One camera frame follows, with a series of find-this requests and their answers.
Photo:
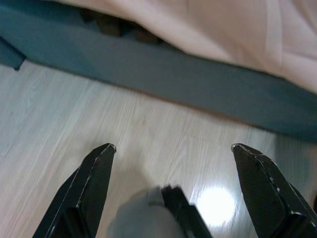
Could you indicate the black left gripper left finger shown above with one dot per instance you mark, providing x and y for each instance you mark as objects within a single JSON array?
[{"x": 86, "y": 193}]

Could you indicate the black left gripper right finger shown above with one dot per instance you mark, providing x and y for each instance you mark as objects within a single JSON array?
[{"x": 267, "y": 203}]

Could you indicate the cream sheeted bed mattress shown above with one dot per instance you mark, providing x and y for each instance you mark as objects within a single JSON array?
[{"x": 223, "y": 29}]

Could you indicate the dark teal bed frame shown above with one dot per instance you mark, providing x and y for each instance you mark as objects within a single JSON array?
[{"x": 173, "y": 74}]

